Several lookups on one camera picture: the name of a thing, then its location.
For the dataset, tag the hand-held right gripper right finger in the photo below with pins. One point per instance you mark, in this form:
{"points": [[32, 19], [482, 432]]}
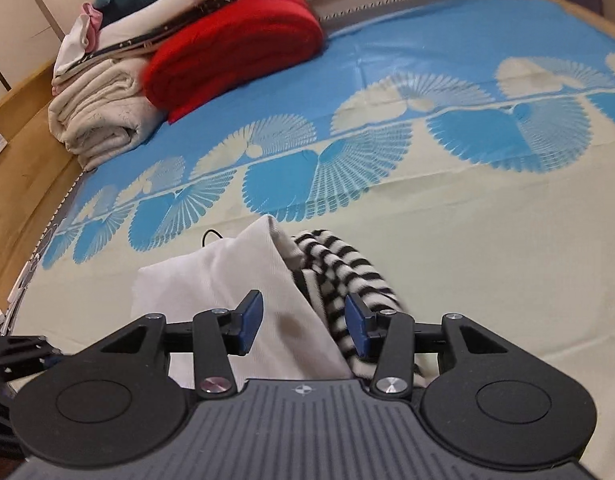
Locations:
{"points": [[358, 326]]}

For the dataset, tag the black white striped hooded top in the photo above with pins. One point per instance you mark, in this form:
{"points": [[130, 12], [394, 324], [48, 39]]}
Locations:
{"points": [[217, 280]]}

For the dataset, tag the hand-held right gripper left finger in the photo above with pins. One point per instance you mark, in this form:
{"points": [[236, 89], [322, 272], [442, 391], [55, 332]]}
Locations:
{"points": [[251, 321]]}

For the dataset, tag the white wardrobe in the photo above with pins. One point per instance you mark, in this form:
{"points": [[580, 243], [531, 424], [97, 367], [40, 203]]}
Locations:
{"points": [[32, 5]]}

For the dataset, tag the blue patterned bed sheet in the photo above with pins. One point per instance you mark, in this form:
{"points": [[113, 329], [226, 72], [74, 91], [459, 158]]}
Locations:
{"points": [[437, 85]]}

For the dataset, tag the red folded blanket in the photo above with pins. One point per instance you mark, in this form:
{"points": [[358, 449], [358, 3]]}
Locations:
{"points": [[237, 55]]}

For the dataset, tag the cream folded blanket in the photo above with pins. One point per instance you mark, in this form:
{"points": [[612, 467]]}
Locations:
{"points": [[102, 115]]}

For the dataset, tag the black studded belt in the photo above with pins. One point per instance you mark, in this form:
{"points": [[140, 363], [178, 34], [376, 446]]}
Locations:
{"points": [[212, 3]]}

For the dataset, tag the pink cloth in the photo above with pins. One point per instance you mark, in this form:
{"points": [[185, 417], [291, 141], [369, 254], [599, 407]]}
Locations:
{"points": [[91, 14]]}

